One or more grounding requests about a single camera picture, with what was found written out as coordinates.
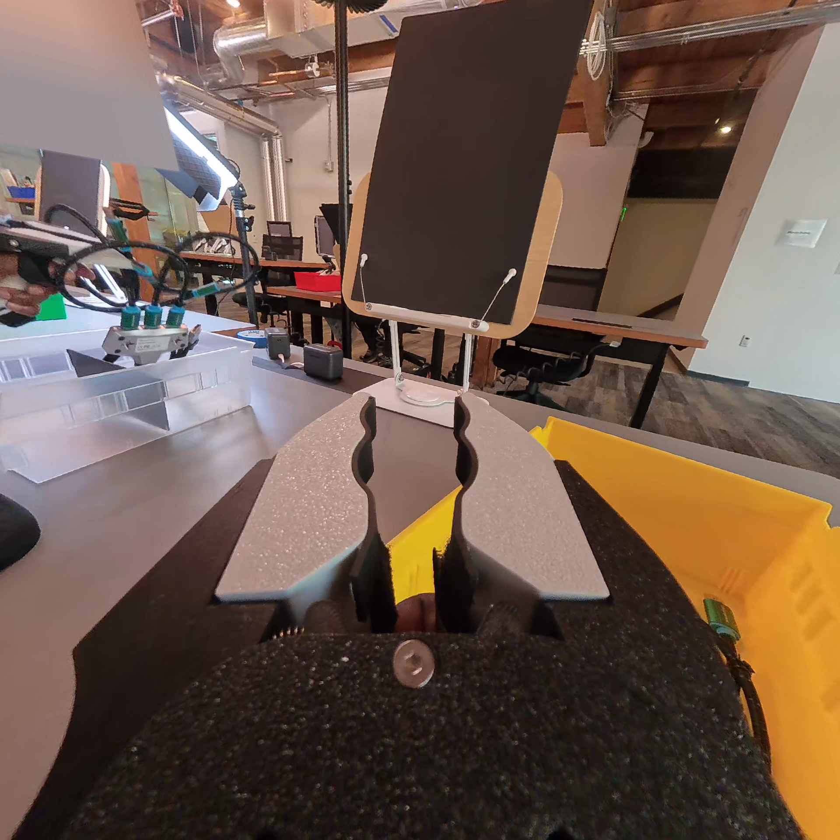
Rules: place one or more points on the black computer monitor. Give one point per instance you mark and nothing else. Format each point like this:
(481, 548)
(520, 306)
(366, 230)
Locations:
(325, 236)

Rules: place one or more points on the black ribbed pole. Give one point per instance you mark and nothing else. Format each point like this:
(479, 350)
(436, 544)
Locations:
(342, 131)

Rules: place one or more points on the green plastic box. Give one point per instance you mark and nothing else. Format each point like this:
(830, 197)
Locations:
(51, 308)

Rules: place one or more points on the studio light panel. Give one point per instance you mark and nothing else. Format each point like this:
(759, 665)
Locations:
(197, 164)

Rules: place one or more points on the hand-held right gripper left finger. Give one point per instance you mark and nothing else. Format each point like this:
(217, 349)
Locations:
(302, 512)

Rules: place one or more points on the yellow plastic bin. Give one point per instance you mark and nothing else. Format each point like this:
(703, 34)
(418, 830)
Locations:
(656, 512)

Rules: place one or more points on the blue tape roll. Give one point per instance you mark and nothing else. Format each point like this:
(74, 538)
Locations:
(244, 341)

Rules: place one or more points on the black divider panel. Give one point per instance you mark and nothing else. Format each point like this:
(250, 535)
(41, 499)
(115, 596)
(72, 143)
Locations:
(92, 364)

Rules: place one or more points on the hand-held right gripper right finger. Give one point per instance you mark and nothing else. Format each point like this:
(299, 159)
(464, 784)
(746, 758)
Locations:
(525, 512)

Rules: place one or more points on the white wall sign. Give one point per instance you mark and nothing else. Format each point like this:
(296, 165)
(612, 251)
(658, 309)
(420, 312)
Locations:
(800, 233)

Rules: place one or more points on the black mesh office chair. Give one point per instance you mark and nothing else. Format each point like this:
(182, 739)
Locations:
(282, 248)

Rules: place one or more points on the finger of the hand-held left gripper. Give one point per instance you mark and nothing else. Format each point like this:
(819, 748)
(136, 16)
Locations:
(46, 231)

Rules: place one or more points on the silver air duct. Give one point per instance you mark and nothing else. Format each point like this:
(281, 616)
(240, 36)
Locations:
(249, 39)

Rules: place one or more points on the clear plastic bin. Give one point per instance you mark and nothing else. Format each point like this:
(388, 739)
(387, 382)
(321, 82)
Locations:
(210, 387)

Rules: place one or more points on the dark grey rectangular case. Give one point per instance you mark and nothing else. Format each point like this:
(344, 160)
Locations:
(323, 362)

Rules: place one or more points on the wooden top office desk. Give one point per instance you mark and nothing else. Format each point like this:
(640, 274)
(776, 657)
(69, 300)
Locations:
(216, 258)
(623, 326)

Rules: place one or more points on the black flat board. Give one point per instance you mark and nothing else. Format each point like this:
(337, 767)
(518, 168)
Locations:
(459, 164)

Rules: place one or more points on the black light stand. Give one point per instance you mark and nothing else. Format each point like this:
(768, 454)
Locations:
(244, 262)

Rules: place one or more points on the red plastic bin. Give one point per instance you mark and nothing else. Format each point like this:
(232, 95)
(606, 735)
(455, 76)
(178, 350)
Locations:
(318, 281)

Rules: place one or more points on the grey desk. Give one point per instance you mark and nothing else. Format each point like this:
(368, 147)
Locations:
(164, 525)

